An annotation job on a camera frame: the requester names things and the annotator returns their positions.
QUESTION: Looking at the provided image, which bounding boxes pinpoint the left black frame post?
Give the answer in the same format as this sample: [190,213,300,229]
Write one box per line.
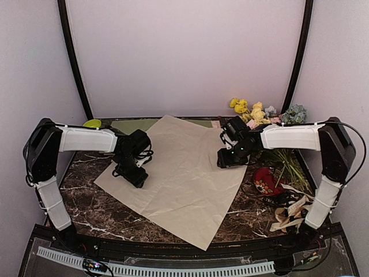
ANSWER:
[57,0,93,120]

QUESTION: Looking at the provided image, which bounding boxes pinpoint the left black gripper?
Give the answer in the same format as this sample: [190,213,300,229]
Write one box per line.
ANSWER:
[115,152,148,188]

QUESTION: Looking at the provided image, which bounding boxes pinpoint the green plastic bowl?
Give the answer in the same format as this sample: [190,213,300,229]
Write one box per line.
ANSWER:
[83,119,102,128]

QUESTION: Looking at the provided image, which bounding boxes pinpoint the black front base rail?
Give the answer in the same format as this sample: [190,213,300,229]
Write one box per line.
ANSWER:
[31,223,347,262]

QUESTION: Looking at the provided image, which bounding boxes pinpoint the white slotted cable duct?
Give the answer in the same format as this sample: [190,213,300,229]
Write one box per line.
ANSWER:
[36,246,275,276]

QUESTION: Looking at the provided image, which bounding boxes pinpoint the right black frame post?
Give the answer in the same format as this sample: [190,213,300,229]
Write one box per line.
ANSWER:
[281,0,314,113]

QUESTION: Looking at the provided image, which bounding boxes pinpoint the bunch of fake flowers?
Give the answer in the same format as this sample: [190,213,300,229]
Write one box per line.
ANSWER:
[247,106,312,194]

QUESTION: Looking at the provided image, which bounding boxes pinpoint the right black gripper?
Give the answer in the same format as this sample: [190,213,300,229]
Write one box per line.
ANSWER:
[218,141,254,168]

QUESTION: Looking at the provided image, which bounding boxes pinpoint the beige wrapping paper sheet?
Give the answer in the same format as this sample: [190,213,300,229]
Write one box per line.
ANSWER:
[95,115,246,250]

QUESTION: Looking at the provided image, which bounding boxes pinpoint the pale yellow flower stem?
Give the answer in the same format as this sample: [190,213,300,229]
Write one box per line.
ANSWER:
[240,102,271,126]

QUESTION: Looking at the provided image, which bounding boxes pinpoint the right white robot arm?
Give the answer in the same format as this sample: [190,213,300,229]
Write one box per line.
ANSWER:
[217,116,356,230]

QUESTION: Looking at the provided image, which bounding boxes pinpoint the red floral tin lid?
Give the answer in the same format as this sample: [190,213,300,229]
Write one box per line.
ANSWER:
[253,166,287,197]

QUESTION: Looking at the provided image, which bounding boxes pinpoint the green wrapping paper sheet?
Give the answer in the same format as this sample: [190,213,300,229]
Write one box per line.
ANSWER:
[110,119,213,134]

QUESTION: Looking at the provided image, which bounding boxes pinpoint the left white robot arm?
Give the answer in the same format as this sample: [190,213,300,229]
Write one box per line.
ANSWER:
[22,118,153,252]

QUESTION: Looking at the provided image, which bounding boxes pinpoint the bright yellow flower stem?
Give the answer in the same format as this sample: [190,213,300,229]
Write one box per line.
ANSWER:
[229,98,248,114]

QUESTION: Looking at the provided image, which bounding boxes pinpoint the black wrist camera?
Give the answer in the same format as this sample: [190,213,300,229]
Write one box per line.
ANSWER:
[129,129,151,155]
[222,116,251,141]

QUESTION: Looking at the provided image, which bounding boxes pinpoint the pink wrapping paper stack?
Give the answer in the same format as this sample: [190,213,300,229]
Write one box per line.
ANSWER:
[211,121,221,129]

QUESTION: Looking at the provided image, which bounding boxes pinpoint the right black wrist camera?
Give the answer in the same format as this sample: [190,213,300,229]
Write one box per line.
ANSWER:
[222,116,251,141]

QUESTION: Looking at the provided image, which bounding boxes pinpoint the black frame post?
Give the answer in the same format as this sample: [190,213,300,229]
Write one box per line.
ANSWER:
[57,0,93,120]
[281,0,314,113]

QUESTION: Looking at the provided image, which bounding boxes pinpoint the blue fake flower stem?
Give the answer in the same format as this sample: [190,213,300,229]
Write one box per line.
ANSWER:
[281,104,307,124]

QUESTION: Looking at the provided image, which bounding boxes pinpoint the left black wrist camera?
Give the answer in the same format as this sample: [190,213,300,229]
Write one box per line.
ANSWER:
[129,129,151,155]

